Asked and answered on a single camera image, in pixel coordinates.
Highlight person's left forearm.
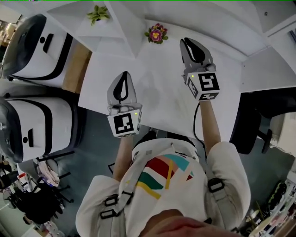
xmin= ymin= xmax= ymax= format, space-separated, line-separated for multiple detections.
xmin=112 ymin=136 xmax=135 ymax=182

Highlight white cabinet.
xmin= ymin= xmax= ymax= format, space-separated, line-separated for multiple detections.
xmin=240 ymin=0 xmax=296 ymax=94

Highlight grey chest harness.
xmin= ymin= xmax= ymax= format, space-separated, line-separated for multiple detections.
xmin=100 ymin=138 xmax=226 ymax=220

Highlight brown cardboard box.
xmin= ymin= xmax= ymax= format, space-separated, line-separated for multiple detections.
xmin=62 ymin=43 xmax=93 ymax=94

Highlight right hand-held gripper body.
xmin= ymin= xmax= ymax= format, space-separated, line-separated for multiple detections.
xmin=181 ymin=62 xmax=220 ymax=101

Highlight person's white printed shirt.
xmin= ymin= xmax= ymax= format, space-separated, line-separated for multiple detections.
xmin=75 ymin=137 xmax=252 ymax=237

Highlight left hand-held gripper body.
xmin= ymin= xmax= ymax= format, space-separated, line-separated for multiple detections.
xmin=106 ymin=102 xmax=143 ymax=139

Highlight green potted plant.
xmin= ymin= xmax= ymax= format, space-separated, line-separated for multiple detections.
xmin=86 ymin=5 xmax=111 ymax=26

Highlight person's face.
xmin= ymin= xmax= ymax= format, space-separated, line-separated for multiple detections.
xmin=148 ymin=209 xmax=243 ymax=237

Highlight pink cloth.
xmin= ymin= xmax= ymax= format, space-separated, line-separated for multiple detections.
xmin=37 ymin=159 xmax=61 ymax=187

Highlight black cable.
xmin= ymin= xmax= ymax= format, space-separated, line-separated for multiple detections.
xmin=192 ymin=101 xmax=208 ymax=164

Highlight person's right forearm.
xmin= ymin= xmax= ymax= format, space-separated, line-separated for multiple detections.
xmin=199 ymin=99 xmax=222 ymax=156

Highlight white table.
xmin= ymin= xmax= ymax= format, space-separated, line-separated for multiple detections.
xmin=77 ymin=19 xmax=243 ymax=142

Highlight black cart with clutter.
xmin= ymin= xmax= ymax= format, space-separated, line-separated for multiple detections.
xmin=0 ymin=159 xmax=75 ymax=225

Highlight black office chair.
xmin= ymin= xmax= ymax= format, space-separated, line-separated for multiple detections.
xmin=229 ymin=91 xmax=296 ymax=155

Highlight white and black machine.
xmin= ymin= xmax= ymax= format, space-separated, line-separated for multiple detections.
xmin=0 ymin=96 xmax=82 ymax=163
xmin=1 ymin=13 xmax=74 ymax=88

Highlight pink potted flowers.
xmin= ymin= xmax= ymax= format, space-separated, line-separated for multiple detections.
xmin=144 ymin=22 xmax=169 ymax=44

